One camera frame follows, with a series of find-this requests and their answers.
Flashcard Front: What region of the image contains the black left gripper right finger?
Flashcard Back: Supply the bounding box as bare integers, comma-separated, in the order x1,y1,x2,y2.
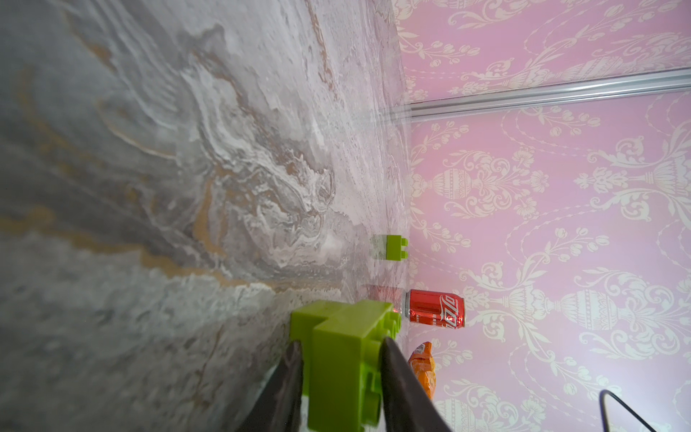
380,338,452,432

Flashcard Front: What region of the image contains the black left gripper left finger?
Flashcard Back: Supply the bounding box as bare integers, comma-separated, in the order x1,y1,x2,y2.
237,340,304,432

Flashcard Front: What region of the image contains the green lego brick base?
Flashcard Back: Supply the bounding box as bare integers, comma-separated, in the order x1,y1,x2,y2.
290,300,402,431

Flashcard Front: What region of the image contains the green lego brick loose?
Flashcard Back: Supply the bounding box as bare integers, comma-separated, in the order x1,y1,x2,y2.
370,234,410,262

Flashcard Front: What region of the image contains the orange snack bag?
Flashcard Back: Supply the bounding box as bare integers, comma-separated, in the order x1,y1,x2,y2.
408,341,437,400

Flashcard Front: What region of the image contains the red cola can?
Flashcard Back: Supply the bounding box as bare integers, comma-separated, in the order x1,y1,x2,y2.
402,290,465,329

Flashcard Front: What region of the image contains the aluminium corner profile right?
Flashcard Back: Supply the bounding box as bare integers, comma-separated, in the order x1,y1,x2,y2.
387,68,690,122

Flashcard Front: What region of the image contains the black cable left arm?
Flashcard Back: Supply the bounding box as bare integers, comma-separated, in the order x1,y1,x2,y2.
597,389,660,432

